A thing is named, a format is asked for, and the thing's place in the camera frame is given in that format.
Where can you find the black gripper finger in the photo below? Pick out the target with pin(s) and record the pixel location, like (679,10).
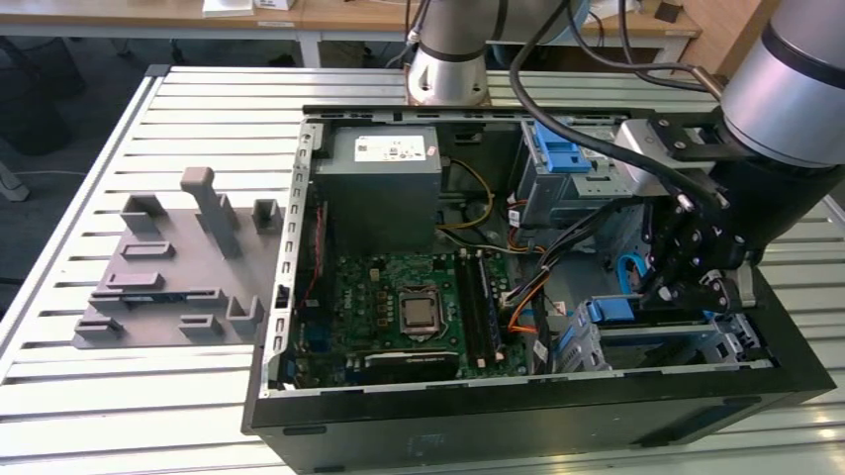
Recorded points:
(679,237)
(719,250)

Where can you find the hard disk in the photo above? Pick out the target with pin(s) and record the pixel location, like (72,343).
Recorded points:
(610,309)

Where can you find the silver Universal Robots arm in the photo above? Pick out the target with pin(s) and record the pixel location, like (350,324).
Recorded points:
(785,99)

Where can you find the metal disk bay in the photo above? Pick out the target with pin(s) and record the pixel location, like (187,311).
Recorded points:
(653,336)

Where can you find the grey metal drive cage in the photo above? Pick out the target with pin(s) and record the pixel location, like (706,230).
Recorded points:
(554,198)

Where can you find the blue plastic drive latch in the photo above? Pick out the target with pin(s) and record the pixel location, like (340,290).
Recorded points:
(561,158)

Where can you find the RAM stick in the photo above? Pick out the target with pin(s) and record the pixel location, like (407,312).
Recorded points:
(152,298)
(490,316)

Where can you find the black RAM slot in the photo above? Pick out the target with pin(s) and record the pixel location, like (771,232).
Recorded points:
(467,307)

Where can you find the silver CPU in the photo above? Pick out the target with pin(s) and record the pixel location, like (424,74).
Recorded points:
(419,314)

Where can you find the small dark block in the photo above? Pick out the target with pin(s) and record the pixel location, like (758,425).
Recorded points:
(671,12)

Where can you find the black CPU socket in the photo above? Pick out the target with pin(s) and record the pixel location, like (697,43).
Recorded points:
(422,337)

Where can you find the grey power supply unit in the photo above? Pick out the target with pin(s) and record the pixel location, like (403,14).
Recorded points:
(376,208)

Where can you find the green motherboard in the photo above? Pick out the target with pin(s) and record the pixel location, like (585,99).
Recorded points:
(370,297)

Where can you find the black graphics card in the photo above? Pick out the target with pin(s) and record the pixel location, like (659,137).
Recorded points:
(408,368)

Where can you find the black PC case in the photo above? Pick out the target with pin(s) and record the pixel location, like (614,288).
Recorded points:
(462,425)

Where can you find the grey parts rack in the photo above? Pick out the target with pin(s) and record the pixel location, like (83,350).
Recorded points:
(184,277)

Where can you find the white box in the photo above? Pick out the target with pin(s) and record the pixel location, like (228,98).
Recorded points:
(274,4)
(227,7)

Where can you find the wooden desk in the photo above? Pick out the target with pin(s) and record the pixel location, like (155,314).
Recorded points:
(164,17)

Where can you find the black office chair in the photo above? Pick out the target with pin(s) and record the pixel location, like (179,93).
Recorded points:
(39,99)

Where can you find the white desk leg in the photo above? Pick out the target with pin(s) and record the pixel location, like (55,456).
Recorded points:
(12,185)

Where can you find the black camera silver bracket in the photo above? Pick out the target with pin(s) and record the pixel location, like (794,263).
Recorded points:
(735,289)

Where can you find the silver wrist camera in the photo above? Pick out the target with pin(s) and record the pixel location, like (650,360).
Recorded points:
(637,148)

